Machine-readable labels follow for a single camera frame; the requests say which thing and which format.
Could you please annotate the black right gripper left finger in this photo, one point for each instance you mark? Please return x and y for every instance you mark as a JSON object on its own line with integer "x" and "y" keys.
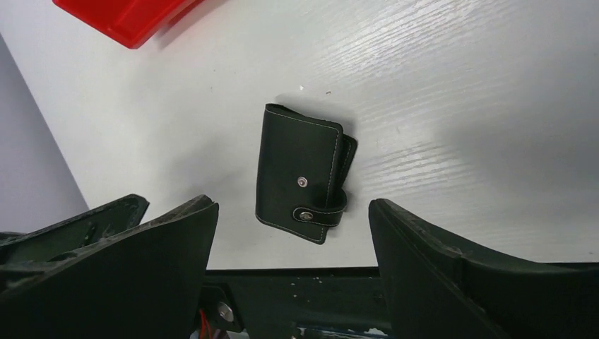
{"x": 154, "y": 295}

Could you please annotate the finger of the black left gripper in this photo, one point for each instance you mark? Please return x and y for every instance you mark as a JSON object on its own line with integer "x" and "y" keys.
{"x": 95, "y": 237}

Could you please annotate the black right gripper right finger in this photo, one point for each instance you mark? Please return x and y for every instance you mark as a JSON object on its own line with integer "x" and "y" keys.
{"x": 438, "y": 284}

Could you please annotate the black leather card holder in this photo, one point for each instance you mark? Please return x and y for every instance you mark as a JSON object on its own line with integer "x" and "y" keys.
{"x": 303, "y": 165}

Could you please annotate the red plastic bin right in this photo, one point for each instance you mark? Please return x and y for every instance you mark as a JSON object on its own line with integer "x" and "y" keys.
{"x": 129, "y": 22}

